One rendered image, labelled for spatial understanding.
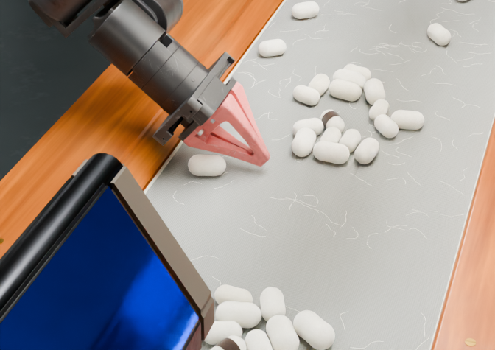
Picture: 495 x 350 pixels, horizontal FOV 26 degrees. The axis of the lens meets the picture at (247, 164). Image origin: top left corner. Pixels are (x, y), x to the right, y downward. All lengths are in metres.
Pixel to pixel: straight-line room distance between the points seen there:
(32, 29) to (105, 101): 1.97
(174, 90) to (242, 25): 0.31
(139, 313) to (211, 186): 0.67
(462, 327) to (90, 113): 0.46
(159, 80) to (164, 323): 0.64
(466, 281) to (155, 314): 0.54
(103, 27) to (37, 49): 1.98
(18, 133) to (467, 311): 1.85
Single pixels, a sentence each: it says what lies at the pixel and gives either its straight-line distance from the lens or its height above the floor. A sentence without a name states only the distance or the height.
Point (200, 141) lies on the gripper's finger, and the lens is 1.03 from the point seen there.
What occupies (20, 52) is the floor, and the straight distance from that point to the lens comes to 2.97.
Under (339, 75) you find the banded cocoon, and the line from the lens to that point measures 1.19.
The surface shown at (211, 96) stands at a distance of 0.99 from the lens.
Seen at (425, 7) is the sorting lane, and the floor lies 0.74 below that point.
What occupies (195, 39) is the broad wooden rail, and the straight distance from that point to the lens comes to 1.25.
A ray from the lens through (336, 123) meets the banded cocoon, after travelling 1.10.
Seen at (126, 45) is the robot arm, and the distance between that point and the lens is 1.00.
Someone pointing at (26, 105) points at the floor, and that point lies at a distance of 2.71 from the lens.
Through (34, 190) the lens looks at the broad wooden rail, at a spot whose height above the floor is 0.77.
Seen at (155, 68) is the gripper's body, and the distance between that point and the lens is 1.00.
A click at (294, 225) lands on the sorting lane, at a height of 0.74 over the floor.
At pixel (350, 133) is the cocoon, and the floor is 0.76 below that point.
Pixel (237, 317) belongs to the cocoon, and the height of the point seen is 0.76.
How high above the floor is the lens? 1.32
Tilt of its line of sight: 33 degrees down
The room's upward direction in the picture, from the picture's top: straight up
